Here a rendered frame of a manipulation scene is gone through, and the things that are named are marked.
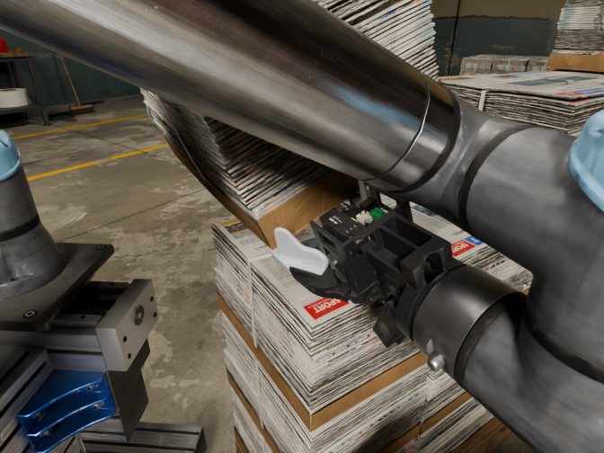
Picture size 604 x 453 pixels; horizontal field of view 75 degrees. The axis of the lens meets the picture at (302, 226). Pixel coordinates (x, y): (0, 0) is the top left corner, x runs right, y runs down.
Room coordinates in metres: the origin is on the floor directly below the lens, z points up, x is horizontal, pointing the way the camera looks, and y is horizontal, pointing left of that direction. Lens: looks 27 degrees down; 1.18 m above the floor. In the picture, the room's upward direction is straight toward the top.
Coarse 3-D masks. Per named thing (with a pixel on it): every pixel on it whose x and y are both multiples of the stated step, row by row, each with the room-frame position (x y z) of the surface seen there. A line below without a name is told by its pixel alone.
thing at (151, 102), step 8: (144, 96) 0.68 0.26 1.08; (152, 96) 0.59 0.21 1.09; (152, 104) 0.64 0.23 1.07; (152, 112) 0.65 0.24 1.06; (160, 112) 0.60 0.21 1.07; (160, 120) 0.63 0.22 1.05; (168, 120) 0.57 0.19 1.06; (160, 128) 0.67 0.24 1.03; (168, 128) 0.58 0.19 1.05; (168, 136) 0.63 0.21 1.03; (176, 136) 0.57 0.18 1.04; (176, 144) 0.60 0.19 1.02; (184, 152) 0.57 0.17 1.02
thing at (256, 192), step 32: (320, 0) 0.42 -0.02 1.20; (352, 0) 0.44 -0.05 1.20; (384, 0) 0.46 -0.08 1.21; (416, 0) 0.49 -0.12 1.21; (384, 32) 0.47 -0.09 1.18; (416, 32) 0.48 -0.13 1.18; (416, 64) 0.49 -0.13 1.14; (192, 128) 0.43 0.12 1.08; (224, 128) 0.37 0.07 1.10; (224, 160) 0.37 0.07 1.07; (256, 160) 0.38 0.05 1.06; (288, 160) 0.40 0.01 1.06; (224, 192) 0.47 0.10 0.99; (256, 192) 0.38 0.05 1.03; (288, 192) 0.39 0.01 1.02
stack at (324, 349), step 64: (256, 256) 0.59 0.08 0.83; (256, 320) 0.56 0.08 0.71; (320, 320) 0.42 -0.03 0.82; (256, 384) 0.59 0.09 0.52; (320, 384) 0.43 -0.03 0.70; (448, 384) 0.61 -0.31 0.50; (256, 448) 0.61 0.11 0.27; (320, 448) 0.43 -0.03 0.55; (384, 448) 0.52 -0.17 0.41; (448, 448) 0.65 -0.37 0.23
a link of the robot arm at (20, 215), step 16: (0, 144) 0.55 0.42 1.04; (0, 160) 0.53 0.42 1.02; (16, 160) 0.56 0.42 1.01; (0, 176) 0.52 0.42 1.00; (16, 176) 0.55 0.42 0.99; (0, 192) 0.52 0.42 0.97; (16, 192) 0.54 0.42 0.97; (0, 208) 0.51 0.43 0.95; (16, 208) 0.53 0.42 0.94; (32, 208) 0.56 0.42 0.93; (0, 224) 0.51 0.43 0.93; (16, 224) 0.52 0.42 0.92
